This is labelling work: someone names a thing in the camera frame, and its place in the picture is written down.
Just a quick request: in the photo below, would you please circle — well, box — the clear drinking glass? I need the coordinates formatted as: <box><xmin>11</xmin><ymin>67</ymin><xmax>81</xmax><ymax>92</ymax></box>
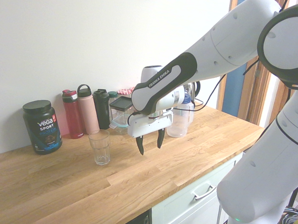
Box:
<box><xmin>86</xmin><ymin>128</ymin><xmax>113</xmax><ymax>167</ymax></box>

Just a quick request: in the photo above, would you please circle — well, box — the black dishwasher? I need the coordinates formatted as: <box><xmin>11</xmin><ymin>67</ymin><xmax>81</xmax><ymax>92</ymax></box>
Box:
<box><xmin>113</xmin><ymin>206</ymin><xmax>154</xmax><ymax>224</ymax></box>

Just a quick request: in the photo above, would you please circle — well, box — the clear container black lid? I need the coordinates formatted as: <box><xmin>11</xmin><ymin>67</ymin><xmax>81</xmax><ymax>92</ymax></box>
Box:
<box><xmin>108</xmin><ymin>95</ymin><xmax>135</xmax><ymax>125</ymax></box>

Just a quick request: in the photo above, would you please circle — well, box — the black shaker bottle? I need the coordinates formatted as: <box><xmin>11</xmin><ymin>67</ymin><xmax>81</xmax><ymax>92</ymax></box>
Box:
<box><xmin>91</xmin><ymin>88</ymin><xmax>113</xmax><ymax>130</ymax></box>

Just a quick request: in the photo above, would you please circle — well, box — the pink water bottle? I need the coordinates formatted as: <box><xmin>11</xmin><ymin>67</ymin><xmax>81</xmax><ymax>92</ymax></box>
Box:
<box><xmin>74</xmin><ymin>84</ymin><xmax>103</xmax><ymax>135</ymax></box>

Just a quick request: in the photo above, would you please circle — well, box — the green lid jar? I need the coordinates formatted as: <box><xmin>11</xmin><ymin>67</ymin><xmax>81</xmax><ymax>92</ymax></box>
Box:
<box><xmin>106</xmin><ymin>90</ymin><xmax>120</xmax><ymax>104</ymax></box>

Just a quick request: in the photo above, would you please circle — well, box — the red checkered lid jar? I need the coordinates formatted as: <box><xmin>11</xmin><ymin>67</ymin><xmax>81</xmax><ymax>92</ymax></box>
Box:
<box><xmin>116</xmin><ymin>86</ymin><xmax>136</xmax><ymax>98</ymax></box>

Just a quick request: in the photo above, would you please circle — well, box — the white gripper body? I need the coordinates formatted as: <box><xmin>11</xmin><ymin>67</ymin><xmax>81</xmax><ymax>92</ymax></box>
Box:
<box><xmin>127</xmin><ymin>107</ymin><xmax>175</xmax><ymax>140</ymax></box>

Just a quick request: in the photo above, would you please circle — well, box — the wooden door frame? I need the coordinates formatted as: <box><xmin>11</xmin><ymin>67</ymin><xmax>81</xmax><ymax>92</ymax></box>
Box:
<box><xmin>215</xmin><ymin>0</ymin><xmax>296</xmax><ymax>130</ymax></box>

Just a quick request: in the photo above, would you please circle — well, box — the clear plastic pitcher blue lid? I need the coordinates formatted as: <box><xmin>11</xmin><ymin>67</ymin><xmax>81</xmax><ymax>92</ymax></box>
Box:
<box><xmin>165</xmin><ymin>91</ymin><xmax>197</xmax><ymax>139</ymax></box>

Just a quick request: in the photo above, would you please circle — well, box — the red water bottle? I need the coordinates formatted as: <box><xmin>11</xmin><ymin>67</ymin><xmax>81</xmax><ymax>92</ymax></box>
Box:
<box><xmin>59</xmin><ymin>88</ymin><xmax>87</xmax><ymax>140</ymax></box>

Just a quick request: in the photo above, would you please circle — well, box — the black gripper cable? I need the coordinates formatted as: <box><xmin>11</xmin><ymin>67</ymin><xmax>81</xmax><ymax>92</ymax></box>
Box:
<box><xmin>173</xmin><ymin>70</ymin><xmax>227</xmax><ymax>114</ymax></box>

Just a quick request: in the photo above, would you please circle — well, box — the black Vega protein tub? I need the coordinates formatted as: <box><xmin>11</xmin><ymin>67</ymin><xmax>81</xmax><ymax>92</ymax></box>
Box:
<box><xmin>20</xmin><ymin>98</ymin><xmax>65</xmax><ymax>156</ymax></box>

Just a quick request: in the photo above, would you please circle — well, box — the glass container teal lid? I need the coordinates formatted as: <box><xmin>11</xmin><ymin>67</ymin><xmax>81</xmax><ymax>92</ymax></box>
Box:
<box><xmin>109</xmin><ymin>116</ymin><xmax>130</xmax><ymax>136</ymax></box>

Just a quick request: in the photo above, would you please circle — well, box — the silver drawer handle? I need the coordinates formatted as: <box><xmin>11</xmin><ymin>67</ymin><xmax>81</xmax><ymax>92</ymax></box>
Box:
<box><xmin>191</xmin><ymin>182</ymin><xmax>217</xmax><ymax>202</ymax></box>

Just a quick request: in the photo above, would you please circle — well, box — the white kitchen cabinet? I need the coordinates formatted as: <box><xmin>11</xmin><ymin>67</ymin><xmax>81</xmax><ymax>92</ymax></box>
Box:
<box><xmin>150</xmin><ymin>147</ymin><xmax>245</xmax><ymax>224</ymax></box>

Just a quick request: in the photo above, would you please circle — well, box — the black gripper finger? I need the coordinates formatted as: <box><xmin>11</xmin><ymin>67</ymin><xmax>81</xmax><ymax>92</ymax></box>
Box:
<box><xmin>134</xmin><ymin>135</ymin><xmax>146</xmax><ymax>156</ymax></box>
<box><xmin>156</xmin><ymin>128</ymin><xmax>166</xmax><ymax>150</ymax></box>

